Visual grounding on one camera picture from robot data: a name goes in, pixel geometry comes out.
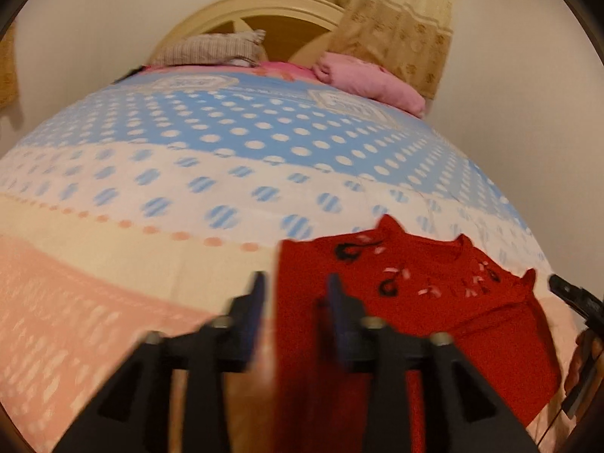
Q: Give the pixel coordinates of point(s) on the beige floral long curtain panel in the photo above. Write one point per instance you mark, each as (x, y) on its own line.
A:
(401, 33)

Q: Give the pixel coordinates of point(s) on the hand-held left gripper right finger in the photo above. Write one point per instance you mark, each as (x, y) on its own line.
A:
(337, 311)

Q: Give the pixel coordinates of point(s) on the red embroidered knit sweater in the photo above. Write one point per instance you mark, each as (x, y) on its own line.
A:
(472, 314)

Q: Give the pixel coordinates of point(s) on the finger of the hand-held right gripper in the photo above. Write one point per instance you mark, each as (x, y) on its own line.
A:
(568, 290)

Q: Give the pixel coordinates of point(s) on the pink pillow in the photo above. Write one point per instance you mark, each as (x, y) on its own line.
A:
(373, 80)

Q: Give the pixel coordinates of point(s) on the cream arched headboard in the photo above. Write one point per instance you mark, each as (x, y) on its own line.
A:
(264, 2)

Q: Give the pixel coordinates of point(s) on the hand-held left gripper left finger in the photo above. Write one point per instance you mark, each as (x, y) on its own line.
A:
(257, 302)

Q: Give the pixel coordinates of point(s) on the person's right hand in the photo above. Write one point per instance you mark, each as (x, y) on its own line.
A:
(580, 358)

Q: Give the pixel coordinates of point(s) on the polka dot bedspread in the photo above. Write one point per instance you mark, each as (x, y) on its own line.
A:
(188, 118)

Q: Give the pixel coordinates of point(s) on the pink patterned cloth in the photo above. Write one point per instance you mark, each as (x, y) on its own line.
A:
(288, 70)

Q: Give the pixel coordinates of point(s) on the beige floral side-window curtain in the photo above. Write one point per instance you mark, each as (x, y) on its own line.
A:
(7, 71)

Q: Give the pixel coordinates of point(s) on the striped pillow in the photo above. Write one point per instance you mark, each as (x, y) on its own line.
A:
(207, 49)

